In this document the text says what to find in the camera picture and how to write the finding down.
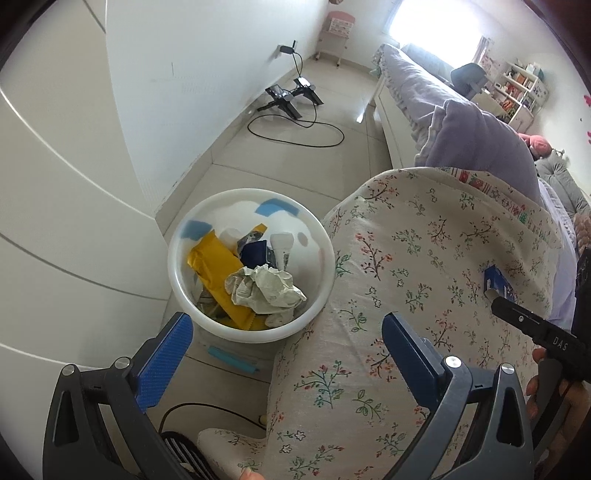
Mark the pink hat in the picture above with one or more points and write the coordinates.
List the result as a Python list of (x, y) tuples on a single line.
[(538, 144)]

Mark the white snack packet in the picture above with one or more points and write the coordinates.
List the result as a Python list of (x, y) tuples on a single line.
[(268, 286)]

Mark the yellow wrapper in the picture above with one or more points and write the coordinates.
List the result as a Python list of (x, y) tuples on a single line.
[(217, 263)]

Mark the lilac bedsheet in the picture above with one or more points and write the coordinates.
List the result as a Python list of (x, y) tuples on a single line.
[(561, 258)]

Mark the white plastic bin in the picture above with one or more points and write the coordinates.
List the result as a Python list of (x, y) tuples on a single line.
[(314, 258)]

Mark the person's right hand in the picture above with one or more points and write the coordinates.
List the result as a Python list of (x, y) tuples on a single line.
[(534, 397)]

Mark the light blue floor item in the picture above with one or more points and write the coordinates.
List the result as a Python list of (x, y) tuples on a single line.
[(231, 362)]

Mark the white wardrobe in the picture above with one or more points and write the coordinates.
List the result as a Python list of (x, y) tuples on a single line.
[(60, 207)]

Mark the pink curtain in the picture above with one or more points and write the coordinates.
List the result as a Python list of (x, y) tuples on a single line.
[(484, 50)]

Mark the dark blue foil packet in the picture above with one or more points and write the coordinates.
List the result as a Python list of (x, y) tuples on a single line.
[(254, 254)]

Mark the white shelf with items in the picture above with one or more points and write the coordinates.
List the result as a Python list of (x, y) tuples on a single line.
[(519, 90)]

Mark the white bed frame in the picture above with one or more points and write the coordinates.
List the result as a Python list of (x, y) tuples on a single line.
[(397, 124)]

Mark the purple quilt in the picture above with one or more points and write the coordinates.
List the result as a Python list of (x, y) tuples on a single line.
[(475, 138)]

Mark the black white striped cloth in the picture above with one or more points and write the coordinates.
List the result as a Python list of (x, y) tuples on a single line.
[(178, 445)]

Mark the white plastic tube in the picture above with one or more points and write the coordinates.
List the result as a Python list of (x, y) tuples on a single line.
[(281, 247)]

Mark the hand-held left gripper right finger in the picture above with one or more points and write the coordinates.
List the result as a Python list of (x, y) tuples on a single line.
[(408, 360)]

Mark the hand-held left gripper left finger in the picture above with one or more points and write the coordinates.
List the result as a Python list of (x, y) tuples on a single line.
[(164, 364)]

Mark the floral print blanket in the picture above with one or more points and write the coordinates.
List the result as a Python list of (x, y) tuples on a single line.
[(415, 230)]

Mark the grey plush cushion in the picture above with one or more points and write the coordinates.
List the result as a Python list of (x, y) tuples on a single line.
[(565, 182)]

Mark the pink cartoon wall sticker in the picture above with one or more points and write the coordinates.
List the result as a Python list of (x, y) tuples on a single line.
[(587, 99)]

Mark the pink stool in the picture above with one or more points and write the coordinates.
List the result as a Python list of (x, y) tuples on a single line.
[(337, 30)]

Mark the black folding stand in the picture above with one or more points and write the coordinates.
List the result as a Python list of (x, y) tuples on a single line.
[(308, 90), (279, 99)]

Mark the small dark blue box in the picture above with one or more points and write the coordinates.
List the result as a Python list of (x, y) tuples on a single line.
[(496, 279)]

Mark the dark office chair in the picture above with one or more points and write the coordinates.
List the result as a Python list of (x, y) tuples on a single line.
[(468, 76)]

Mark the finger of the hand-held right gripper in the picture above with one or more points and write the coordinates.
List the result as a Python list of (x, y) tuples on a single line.
[(554, 341)]

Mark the brown fuzzy blanket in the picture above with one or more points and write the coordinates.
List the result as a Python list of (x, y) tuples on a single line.
[(582, 233)]

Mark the grey pillow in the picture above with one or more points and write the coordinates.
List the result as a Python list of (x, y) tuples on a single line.
[(425, 60)]

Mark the black wall charger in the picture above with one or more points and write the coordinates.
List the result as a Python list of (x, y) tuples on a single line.
[(286, 48)]

